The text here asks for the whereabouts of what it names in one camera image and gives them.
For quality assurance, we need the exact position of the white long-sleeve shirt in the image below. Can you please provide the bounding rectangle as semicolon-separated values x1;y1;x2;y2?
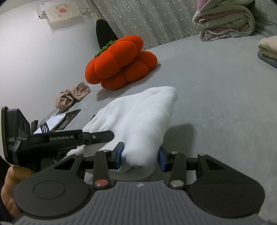
66;86;177;181

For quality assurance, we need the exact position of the person's left hand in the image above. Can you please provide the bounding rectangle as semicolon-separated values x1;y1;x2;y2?
1;165;34;218

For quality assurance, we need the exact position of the black smartphone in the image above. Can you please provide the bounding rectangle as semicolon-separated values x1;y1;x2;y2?
53;109;81;132

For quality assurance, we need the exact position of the white striped card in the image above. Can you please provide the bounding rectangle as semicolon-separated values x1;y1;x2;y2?
34;114;66;134

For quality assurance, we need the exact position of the beige crumpled cloth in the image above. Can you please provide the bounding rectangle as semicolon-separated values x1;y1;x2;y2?
55;82;91;113

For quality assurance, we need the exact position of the orange pumpkin plush pillow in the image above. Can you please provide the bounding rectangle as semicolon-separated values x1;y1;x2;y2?
84;35;158;91

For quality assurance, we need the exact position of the black eggplant plush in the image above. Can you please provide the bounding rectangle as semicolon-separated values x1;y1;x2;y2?
96;19;118;49

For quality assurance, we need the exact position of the grey star-patterned curtain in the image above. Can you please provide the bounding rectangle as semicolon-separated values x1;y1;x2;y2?
87;0;199;49

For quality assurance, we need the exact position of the beige folded garment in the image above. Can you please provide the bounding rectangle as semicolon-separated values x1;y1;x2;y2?
258;36;277;59

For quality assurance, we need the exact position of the folded pink grey quilt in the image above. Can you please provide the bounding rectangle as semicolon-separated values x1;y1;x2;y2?
193;0;255;41

